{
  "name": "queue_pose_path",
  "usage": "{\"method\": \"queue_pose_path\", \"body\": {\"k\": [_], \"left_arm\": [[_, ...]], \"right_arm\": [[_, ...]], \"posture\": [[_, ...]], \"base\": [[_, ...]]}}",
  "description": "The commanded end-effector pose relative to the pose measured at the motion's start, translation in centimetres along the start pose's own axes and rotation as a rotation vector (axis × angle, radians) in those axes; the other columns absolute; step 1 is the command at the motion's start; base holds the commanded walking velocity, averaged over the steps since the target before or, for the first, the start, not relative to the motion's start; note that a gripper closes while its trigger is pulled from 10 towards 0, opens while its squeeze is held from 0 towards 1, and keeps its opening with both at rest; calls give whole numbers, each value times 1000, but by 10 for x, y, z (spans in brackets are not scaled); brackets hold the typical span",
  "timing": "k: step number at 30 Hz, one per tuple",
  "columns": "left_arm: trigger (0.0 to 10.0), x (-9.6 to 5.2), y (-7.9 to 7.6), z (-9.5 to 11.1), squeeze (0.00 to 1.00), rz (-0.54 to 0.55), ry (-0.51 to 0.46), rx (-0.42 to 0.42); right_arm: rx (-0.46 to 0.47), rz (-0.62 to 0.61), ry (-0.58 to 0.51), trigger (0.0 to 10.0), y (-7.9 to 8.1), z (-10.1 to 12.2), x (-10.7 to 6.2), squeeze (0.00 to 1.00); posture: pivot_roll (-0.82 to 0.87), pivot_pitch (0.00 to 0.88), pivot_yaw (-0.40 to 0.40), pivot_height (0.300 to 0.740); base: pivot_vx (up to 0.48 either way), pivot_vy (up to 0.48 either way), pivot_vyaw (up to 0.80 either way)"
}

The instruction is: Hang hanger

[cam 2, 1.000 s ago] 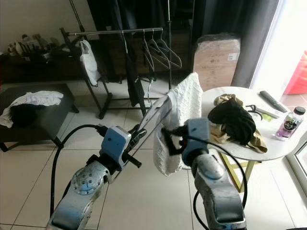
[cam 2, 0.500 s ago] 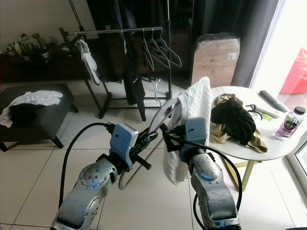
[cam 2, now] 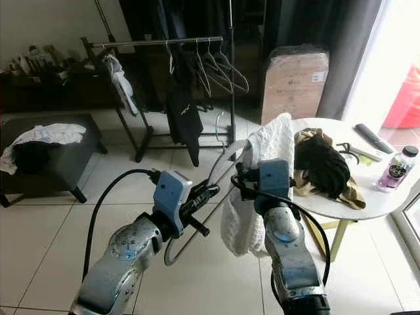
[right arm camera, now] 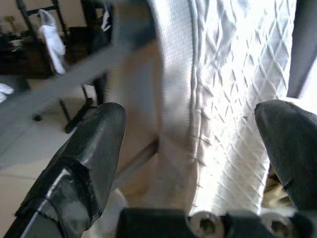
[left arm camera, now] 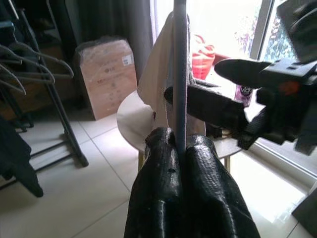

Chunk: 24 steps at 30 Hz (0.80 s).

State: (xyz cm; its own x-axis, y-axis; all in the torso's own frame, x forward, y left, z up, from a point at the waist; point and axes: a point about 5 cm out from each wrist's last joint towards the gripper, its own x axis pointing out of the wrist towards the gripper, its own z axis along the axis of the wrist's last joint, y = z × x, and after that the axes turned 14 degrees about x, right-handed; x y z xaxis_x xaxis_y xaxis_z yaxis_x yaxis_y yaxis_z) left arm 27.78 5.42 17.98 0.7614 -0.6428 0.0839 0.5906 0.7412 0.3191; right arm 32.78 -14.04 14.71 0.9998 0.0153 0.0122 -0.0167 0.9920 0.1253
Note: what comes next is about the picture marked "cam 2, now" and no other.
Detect black glasses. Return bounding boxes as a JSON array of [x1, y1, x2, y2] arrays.
[[335, 141, 362, 165]]

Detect dark grey low bench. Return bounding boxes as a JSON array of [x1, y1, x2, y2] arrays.
[[0, 115, 109, 207]]

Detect dark wooden console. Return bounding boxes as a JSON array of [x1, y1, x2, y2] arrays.
[[0, 59, 263, 116]]

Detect white knitted garment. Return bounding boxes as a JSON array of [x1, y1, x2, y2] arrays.
[[220, 113, 295, 258]]

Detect white printed shirt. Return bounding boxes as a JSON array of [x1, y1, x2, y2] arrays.
[[1, 123, 87, 175]]

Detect black chrome clothes rack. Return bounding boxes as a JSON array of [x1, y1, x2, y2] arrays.
[[82, 0, 237, 165]]

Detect grey clothes hanger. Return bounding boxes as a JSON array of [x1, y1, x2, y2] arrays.
[[163, 112, 257, 266], [203, 41, 234, 94], [194, 43, 216, 98], [213, 41, 250, 94]]

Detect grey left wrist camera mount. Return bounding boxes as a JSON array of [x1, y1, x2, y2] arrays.
[[153, 171, 194, 237]]

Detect dark grey curtain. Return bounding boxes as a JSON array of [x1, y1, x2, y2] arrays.
[[262, 0, 385, 120]]

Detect red beanbag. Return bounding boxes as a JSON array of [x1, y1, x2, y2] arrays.
[[382, 66, 420, 129]]

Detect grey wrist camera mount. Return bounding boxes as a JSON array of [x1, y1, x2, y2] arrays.
[[258, 159, 293, 214], [153, 171, 194, 237]]

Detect white sheer curtain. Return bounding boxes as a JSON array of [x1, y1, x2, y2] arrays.
[[345, 0, 420, 125]]

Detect white sliding door frame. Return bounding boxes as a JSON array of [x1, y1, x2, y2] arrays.
[[390, 177, 420, 263]]

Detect wrapped cardboard box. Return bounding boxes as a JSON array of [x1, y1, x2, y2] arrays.
[[261, 45, 330, 125]]

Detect black remote control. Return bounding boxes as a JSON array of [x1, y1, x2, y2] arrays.
[[354, 123, 396, 155]]

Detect purple drink bottle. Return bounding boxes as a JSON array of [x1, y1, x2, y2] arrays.
[[375, 146, 419, 193]]

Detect tan garment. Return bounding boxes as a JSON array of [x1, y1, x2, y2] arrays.
[[292, 128, 367, 211]]

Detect white sleeveless vest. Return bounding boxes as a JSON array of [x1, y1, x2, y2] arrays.
[[103, 54, 140, 117]]

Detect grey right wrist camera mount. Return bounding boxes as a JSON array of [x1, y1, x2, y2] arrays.
[[258, 159, 293, 214]]

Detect long black garment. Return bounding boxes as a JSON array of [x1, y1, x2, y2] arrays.
[[164, 46, 204, 168]]

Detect round white table gold legs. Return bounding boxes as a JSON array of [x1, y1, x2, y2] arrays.
[[289, 117, 420, 263]]

